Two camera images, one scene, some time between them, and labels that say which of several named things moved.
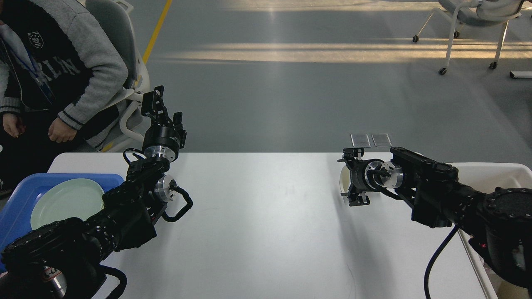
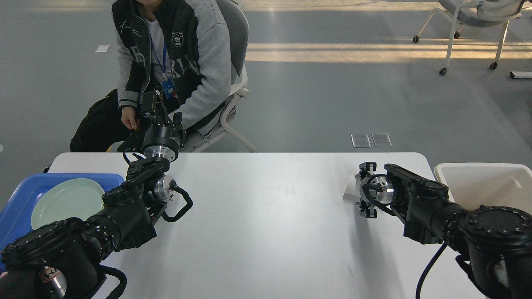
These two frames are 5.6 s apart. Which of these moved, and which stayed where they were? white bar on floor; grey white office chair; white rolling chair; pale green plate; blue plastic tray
Moved: grey white office chair
Stayed: white bar on floor; blue plastic tray; pale green plate; white rolling chair
